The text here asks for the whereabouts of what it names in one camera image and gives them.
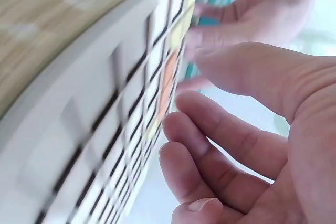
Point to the person's right hand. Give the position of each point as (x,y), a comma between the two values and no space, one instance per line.
(312,140)

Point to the person's left hand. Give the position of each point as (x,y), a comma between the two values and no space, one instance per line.
(278,11)

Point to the person's left fingers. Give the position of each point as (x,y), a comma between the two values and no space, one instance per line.
(207,35)

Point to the person's right thumb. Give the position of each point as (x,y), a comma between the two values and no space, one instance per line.
(244,69)

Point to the white board with black grid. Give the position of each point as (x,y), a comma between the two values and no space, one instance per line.
(86,87)

